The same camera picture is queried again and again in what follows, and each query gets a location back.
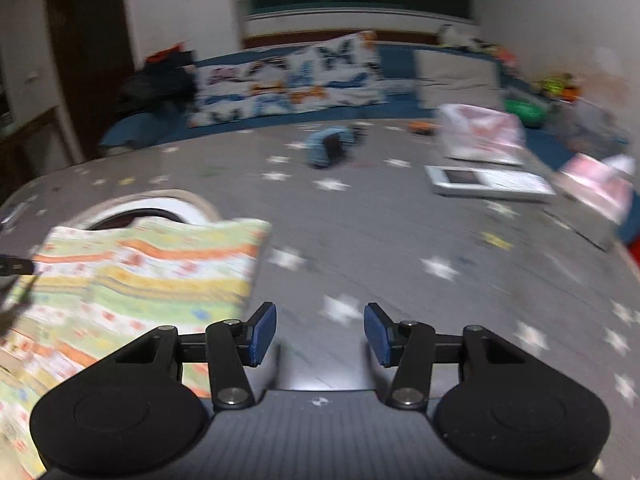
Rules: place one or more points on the dark wooden door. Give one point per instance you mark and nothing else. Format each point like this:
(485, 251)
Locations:
(92, 54)

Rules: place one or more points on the white remote control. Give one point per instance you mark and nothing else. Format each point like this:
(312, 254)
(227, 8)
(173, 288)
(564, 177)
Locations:
(489, 184)

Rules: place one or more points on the colourful patterned baby garment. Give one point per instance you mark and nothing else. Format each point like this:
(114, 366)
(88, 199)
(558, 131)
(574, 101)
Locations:
(94, 291)

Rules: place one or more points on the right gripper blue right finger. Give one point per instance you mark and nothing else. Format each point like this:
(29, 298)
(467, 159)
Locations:
(407, 346)

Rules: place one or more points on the black clothes pile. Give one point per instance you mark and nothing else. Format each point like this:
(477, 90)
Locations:
(165, 80)

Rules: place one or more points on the black white plush toy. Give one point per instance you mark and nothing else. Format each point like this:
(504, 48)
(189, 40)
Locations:
(448, 36)

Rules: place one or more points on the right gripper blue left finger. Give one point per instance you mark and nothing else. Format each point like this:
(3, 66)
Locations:
(230, 346)

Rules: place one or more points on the pink tissue pack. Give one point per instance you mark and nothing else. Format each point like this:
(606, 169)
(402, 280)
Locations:
(603, 185)

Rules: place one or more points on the small orange toy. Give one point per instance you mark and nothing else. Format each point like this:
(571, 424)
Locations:
(422, 128)

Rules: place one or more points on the white pink plastic bag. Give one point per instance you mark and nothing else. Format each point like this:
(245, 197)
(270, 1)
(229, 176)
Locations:
(478, 134)

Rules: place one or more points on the round induction cooker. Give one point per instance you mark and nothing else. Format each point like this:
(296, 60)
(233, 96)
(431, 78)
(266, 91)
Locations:
(171, 203)

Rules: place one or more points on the butterfly pattern pillow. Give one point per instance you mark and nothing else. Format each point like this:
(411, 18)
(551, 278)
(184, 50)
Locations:
(345, 71)

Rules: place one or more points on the grey cushion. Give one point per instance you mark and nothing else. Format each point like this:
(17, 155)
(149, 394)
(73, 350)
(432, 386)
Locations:
(447, 78)

